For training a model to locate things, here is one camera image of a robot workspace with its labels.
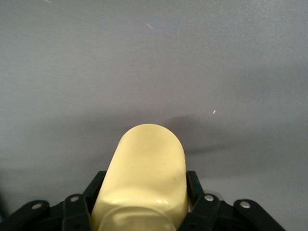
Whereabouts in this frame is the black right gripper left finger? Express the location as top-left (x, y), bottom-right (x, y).
top-left (0, 170), bottom-right (107, 231)

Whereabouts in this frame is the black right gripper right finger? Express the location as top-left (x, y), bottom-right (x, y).
top-left (177, 170), bottom-right (286, 231)

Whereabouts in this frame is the yellow plastic cup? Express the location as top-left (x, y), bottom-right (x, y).
top-left (91, 124), bottom-right (188, 231)

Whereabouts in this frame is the dark grey table cloth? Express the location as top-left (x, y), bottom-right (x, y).
top-left (0, 0), bottom-right (308, 231)

